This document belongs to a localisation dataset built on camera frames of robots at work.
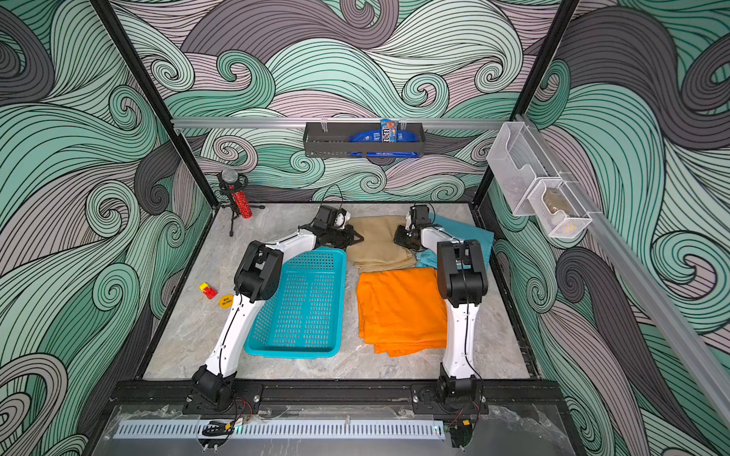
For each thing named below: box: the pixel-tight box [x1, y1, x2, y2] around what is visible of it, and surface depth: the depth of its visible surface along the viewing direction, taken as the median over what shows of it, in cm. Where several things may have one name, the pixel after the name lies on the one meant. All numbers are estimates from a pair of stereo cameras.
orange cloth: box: [356, 267, 448, 358], surface depth 89 cm
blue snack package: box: [347, 118, 420, 158], surface depth 94 cm
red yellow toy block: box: [198, 282, 219, 301], surface depth 94 cm
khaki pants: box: [345, 215, 418, 274], surface depth 102 cm
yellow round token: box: [218, 294, 234, 309], surface depth 93 cm
